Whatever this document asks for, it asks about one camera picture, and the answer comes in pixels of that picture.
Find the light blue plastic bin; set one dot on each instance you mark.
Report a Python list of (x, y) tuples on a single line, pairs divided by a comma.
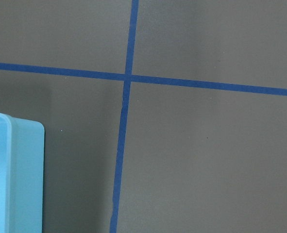
[(21, 175)]

